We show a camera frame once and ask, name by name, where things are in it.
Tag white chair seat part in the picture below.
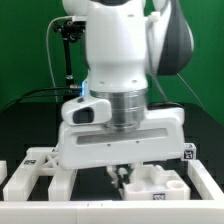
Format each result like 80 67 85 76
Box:
121 165 191 201

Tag white block at left edge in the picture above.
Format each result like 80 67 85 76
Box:
0 161 7 185

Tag white small cube right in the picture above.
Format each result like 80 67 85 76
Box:
182 143 197 161

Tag white obstacle fence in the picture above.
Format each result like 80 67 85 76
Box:
0 161 224 224

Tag background camera on stand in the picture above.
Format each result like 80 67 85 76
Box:
72 15 87 25

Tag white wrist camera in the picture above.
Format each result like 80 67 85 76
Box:
61 97 112 126

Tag white chair back frame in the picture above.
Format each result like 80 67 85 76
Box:
3 147 77 201

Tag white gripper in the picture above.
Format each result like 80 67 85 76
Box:
58 107 184 188

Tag black cables on table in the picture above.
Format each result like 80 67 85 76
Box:
0 85 83 113

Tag white camera cable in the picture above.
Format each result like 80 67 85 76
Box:
45 15 74 103

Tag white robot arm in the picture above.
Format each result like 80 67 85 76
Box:
58 0 194 170

